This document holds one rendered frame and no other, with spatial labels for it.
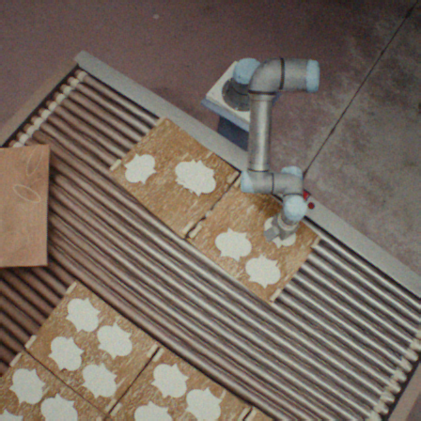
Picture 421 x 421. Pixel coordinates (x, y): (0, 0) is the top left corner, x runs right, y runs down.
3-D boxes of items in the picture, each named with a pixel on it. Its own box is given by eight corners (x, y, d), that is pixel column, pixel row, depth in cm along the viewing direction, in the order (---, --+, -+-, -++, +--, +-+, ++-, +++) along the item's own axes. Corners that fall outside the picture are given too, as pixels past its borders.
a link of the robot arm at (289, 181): (272, 163, 181) (274, 194, 178) (304, 165, 182) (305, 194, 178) (270, 172, 189) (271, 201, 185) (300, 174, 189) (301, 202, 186)
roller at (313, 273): (59, 94, 226) (57, 88, 222) (420, 344, 201) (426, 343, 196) (53, 101, 225) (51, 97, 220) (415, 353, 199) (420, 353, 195)
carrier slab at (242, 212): (241, 176, 214) (242, 174, 212) (320, 238, 208) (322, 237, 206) (186, 241, 204) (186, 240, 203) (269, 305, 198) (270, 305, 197)
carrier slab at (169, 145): (164, 117, 220) (164, 116, 219) (240, 176, 214) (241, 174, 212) (108, 174, 211) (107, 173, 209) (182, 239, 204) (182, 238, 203)
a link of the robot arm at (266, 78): (248, 54, 163) (241, 197, 178) (281, 57, 164) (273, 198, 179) (244, 54, 174) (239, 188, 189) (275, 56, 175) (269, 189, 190)
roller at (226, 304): (17, 142, 218) (13, 137, 213) (386, 405, 192) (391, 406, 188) (9, 149, 217) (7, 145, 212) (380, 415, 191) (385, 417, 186)
